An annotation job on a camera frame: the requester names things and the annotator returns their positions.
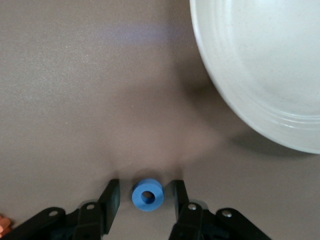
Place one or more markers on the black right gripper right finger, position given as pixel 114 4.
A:
pixel 192 222

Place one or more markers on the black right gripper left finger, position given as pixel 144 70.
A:
pixel 90 220

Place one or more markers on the blue foam letter o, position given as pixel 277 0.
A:
pixel 140 202

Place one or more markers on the beige brown plate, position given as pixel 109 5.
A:
pixel 262 62

